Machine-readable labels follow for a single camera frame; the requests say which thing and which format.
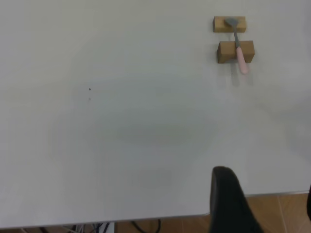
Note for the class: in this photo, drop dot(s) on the flat rectangular wooden block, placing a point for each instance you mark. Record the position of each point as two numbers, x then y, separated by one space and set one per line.
219 24

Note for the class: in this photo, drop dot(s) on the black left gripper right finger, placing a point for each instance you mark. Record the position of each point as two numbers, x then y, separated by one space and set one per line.
309 211

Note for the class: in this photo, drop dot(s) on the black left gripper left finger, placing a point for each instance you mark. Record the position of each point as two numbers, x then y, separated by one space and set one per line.
228 206

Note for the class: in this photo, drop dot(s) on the arched wooden block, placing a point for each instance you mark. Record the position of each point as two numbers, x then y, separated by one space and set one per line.
227 51

